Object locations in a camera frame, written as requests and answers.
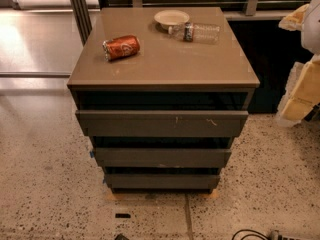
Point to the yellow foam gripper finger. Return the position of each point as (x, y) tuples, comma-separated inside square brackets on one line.
[(293, 21), (302, 93)]

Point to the grey top drawer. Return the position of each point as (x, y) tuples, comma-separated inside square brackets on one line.
[(146, 123)]

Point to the grey drawer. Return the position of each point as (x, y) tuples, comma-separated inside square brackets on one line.
[(162, 157), (166, 181), (146, 123)]

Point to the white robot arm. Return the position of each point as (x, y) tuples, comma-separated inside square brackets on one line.
[(310, 40)]

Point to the grey drawer cabinet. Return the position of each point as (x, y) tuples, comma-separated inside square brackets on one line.
[(167, 75)]

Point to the grey bottom drawer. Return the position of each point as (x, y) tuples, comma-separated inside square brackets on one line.
[(166, 181)]

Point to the grey middle drawer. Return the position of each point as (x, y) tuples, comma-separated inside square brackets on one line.
[(162, 157)]

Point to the clear plastic water bottle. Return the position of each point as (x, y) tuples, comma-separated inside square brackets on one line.
[(195, 32)]

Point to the white bowl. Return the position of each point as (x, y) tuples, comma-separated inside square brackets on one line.
[(167, 18)]

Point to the grey power strip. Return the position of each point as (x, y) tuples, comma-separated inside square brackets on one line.
[(277, 235)]

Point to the orange soda can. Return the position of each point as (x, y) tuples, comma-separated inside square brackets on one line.
[(121, 47)]

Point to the metal window frame post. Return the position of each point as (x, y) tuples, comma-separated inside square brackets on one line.
[(81, 14)]

